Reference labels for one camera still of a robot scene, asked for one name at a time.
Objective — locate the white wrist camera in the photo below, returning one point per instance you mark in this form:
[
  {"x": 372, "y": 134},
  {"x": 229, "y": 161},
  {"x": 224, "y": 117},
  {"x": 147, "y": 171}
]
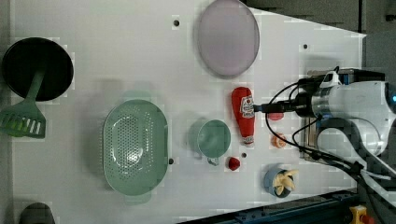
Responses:
[{"x": 331, "y": 79}]

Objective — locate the red ketchup bottle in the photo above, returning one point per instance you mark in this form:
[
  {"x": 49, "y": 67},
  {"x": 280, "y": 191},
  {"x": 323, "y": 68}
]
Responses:
[{"x": 243, "y": 110}]

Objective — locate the black cup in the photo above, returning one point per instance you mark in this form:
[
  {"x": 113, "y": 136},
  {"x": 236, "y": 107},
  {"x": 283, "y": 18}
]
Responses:
[{"x": 36, "y": 213}]

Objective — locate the green oval strainer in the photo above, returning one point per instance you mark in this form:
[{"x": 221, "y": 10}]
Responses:
[{"x": 135, "y": 141}]

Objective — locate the purple round plate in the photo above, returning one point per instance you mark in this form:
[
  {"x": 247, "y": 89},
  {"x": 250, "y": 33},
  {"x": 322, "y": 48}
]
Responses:
[{"x": 228, "y": 37}]

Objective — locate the red strawberry toy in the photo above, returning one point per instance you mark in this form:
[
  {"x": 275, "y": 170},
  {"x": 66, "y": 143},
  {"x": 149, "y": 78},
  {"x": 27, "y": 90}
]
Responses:
[{"x": 233, "y": 163}]

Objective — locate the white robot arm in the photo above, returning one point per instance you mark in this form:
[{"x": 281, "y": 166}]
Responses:
[{"x": 377, "y": 169}]

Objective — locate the orange slice toy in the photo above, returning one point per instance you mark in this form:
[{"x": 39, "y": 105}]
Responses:
[{"x": 278, "y": 140}]

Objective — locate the blue bowl with chips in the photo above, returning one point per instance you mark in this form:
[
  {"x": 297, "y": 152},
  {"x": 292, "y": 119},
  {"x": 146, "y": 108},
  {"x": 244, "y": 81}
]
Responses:
[{"x": 279, "y": 182}]

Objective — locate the red apple toy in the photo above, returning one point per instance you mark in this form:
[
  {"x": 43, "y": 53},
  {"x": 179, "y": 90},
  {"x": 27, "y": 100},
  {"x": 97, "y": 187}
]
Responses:
[{"x": 275, "y": 116}]

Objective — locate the green measuring cup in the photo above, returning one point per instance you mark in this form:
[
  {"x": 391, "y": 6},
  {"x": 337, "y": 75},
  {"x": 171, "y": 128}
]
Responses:
[{"x": 210, "y": 138}]

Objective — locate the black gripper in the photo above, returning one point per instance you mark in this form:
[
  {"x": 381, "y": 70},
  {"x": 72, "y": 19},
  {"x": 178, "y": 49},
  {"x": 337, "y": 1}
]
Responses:
[{"x": 301, "y": 103}]

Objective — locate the green slotted spatula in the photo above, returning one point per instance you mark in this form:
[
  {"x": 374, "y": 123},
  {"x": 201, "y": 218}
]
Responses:
[{"x": 25, "y": 118}]

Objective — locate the black cylindrical container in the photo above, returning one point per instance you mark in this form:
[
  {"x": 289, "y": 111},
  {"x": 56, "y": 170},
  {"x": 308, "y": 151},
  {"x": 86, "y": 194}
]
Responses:
[{"x": 29, "y": 55}]

